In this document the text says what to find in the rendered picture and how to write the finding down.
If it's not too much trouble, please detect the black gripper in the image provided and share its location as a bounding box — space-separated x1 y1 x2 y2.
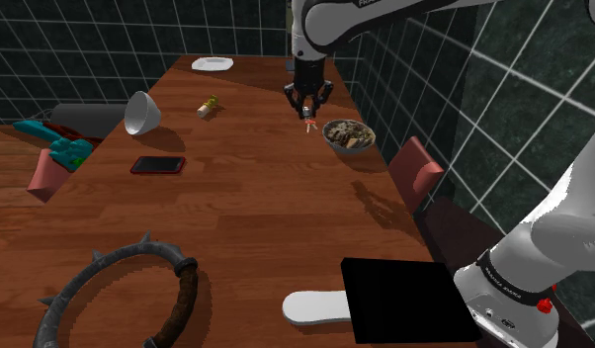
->
284 57 335 120

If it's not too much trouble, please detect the grey patterned bowl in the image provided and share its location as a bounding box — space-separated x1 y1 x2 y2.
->
321 119 378 156

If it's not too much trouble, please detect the small beige and green bottle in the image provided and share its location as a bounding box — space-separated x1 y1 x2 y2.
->
196 94 220 119

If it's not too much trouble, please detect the white plate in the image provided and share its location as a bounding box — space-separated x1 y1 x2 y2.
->
191 55 235 73

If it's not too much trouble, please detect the wooden table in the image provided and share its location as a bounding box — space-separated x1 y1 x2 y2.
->
0 53 443 348

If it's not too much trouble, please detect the red chair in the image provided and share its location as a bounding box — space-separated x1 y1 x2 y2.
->
386 135 446 215

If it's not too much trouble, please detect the red phone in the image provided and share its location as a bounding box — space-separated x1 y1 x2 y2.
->
129 154 188 176

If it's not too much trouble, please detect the white bowl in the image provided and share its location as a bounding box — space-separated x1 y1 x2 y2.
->
123 90 163 136

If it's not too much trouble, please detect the white oval dish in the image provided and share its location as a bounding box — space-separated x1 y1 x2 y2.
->
282 290 352 326

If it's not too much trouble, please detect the grey chair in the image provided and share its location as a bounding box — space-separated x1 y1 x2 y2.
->
49 103 130 140

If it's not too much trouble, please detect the teal toy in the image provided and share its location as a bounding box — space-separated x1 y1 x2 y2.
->
12 120 95 173

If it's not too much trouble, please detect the grey spiked ring brown handle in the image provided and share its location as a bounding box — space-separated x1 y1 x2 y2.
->
32 229 201 348

